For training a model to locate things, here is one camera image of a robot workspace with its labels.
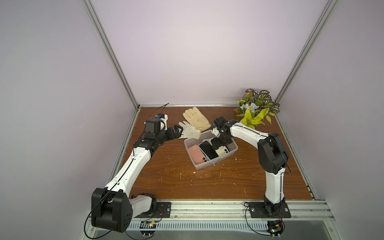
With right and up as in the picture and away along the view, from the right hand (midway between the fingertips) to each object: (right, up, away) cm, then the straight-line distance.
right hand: (218, 142), depth 95 cm
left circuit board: (-38, -39, -23) cm, 59 cm away
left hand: (-24, +9, -14) cm, 29 cm away
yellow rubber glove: (-14, +15, +17) cm, 27 cm away
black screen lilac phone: (-7, -5, -2) cm, 8 cm away
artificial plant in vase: (+19, +22, -12) cm, 31 cm away
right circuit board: (+24, -37, -25) cm, 51 cm away
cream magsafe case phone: (+2, -5, -3) cm, 6 cm away
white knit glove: (-19, +6, +9) cm, 22 cm away
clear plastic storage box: (-7, +3, +4) cm, 9 cm away
